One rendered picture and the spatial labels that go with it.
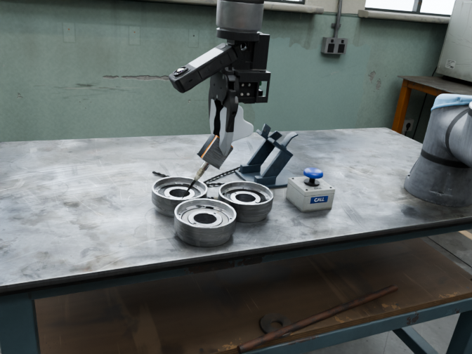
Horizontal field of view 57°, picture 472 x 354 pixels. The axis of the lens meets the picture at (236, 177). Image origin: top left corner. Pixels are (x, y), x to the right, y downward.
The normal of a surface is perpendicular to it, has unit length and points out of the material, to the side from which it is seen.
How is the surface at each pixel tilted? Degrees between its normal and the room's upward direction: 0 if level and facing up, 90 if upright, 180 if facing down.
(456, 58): 90
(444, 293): 0
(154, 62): 90
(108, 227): 0
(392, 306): 0
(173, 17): 90
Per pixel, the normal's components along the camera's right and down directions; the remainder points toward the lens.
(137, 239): 0.08, -0.92
